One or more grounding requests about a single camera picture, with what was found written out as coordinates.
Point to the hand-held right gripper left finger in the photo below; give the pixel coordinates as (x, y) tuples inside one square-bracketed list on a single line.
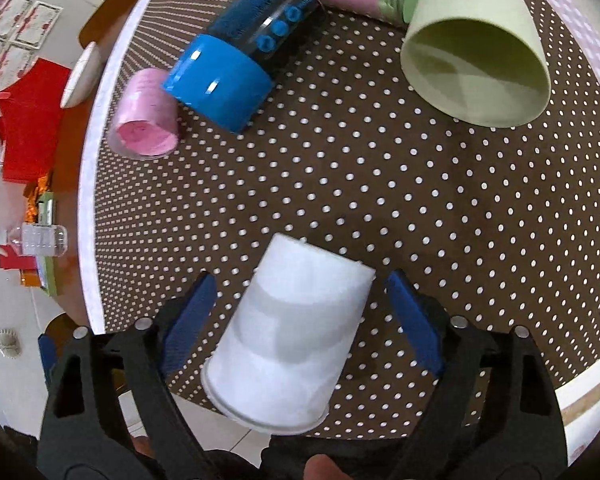
[(187, 327)]

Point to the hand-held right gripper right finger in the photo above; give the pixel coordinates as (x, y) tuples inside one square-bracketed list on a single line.
[(417, 327)]

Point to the white plastic cup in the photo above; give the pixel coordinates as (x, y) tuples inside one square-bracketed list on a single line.
[(285, 340)]

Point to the small pink cup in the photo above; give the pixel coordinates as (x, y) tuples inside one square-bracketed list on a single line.
[(142, 122)]

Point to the green cup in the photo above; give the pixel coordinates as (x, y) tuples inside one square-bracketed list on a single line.
[(472, 60)]

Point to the brown polka dot tablecloth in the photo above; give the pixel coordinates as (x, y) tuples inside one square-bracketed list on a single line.
[(360, 185)]

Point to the clear plastic bottle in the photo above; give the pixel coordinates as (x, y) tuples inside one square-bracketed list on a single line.
[(32, 241)]

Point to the red cloth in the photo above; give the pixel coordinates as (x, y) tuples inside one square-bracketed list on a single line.
[(30, 120)]

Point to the white oval dish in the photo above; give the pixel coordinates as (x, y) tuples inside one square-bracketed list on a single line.
[(81, 76)]

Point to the black bottle with blue cap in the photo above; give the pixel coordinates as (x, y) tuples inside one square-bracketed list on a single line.
[(245, 50)]

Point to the brown wooden chair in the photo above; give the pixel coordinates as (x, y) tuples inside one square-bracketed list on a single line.
[(112, 10)]

